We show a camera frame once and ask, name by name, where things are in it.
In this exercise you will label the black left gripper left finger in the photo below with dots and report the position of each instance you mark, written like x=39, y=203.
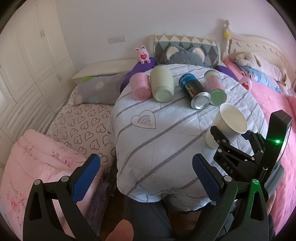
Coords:
x=41, y=221

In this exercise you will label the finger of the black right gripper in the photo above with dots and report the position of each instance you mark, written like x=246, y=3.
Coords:
x=219, y=136
x=256, y=140

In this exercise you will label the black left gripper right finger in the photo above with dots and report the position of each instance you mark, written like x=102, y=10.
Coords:
x=251, y=220

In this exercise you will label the white paper cup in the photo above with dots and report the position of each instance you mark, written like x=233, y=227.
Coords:
x=230, y=121

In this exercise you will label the pale green cup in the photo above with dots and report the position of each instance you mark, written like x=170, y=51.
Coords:
x=162, y=84

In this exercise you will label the pink cup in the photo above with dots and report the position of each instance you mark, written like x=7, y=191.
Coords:
x=140, y=86

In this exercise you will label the right hand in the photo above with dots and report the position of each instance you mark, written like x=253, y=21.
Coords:
x=270, y=202

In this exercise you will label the left hand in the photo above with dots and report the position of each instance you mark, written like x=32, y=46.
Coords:
x=122, y=232

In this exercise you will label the pink blanket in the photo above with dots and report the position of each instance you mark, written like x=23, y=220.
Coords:
x=271, y=89

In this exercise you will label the glass jar with green lid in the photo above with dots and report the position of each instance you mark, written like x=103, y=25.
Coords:
x=215, y=87

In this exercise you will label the black can with blue band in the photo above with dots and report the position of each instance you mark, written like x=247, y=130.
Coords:
x=198, y=97

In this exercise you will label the pink bunny toy with heart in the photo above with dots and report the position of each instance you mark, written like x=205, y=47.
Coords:
x=246, y=80

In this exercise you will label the blue cartoon pillow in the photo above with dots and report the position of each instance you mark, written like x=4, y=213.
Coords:
x=260, y=77

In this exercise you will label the pink floral quilt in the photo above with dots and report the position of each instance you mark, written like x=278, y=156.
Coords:
x=34, y=156

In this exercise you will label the white grey striped quilt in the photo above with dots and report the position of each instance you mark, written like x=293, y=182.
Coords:
x=155, y=143

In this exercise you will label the white dog plush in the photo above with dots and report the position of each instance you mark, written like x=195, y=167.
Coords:
x=254, y=61

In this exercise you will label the diamond pattern pillow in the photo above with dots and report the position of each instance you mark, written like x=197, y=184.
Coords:
x=210, y=48

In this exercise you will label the cream bed headboard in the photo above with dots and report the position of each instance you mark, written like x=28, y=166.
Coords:
x=234, y=44

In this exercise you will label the grey plush toy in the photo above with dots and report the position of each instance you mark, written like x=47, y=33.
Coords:
x=177, y=55

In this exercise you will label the heart pattern bed sheet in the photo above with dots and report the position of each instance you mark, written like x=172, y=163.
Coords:
x=83, y=128

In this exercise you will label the purple cushion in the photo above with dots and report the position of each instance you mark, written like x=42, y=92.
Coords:
x=139, y=67

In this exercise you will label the small pink bunny toy left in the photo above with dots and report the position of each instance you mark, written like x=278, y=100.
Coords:
x=142, y=55

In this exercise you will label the grey flower pillow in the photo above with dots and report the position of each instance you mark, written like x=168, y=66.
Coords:
x=104, y=89

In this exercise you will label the white wardrobe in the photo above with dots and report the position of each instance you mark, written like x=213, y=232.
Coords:
x=36, y=72

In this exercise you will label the white wall socket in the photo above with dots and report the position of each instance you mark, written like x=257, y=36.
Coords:
x=117, y=39

